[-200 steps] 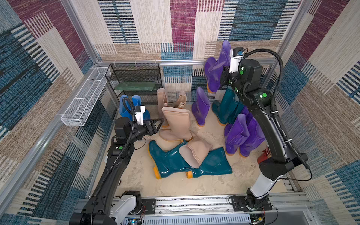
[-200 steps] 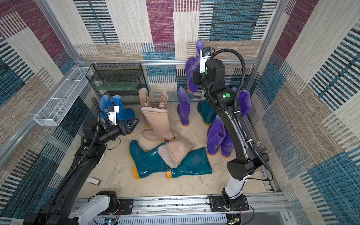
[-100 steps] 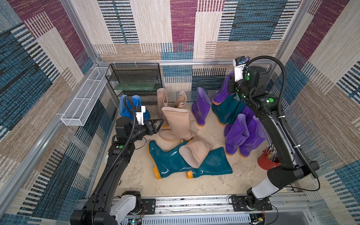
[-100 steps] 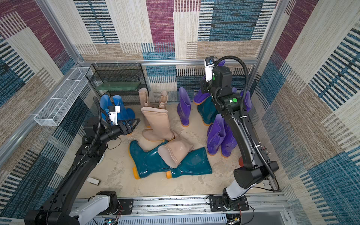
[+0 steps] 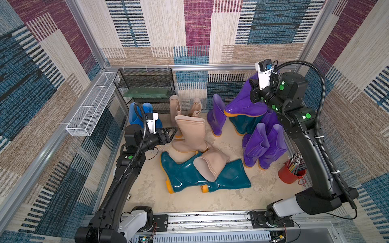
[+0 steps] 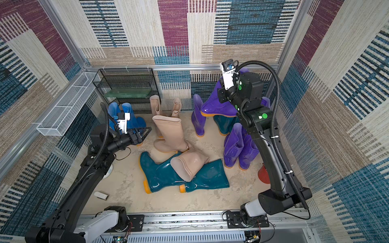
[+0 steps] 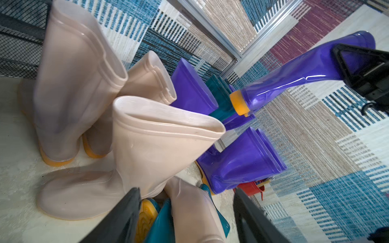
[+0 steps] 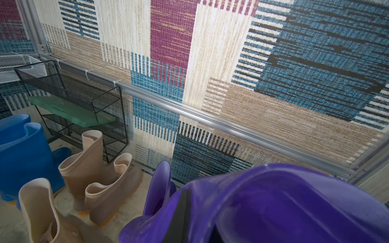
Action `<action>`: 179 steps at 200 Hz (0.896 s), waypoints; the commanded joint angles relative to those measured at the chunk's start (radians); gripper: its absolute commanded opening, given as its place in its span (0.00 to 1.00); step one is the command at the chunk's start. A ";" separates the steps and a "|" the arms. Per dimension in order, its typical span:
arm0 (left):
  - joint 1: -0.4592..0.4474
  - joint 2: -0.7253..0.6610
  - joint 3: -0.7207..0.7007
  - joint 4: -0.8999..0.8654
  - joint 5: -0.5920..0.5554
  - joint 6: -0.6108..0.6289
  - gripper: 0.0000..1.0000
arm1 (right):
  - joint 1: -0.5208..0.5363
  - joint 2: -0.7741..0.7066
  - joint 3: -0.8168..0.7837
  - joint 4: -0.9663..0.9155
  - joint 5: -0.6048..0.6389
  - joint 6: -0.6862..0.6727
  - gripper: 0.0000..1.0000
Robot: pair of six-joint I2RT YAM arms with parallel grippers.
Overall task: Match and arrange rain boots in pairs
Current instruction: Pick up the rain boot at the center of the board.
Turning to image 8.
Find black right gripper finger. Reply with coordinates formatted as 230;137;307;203
162;188;192;243

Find white wire mesh basket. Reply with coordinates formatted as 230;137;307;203
1;54;47;84

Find blue boot from pile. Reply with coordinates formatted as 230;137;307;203
1;123;72;210

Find beige boot back right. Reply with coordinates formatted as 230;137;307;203
85;153;143;225

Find beige boot front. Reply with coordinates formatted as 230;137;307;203
18;177;113;243

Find beige boot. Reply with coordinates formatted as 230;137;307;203
58;130;119;212
18;177;113;243
85;153;143;225

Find green pad on shelf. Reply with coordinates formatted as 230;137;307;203
28;96;116;128

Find black wire shelf rack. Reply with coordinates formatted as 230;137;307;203
15;61;129;163

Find beige boot back left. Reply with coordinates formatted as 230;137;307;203
58;130;119;212

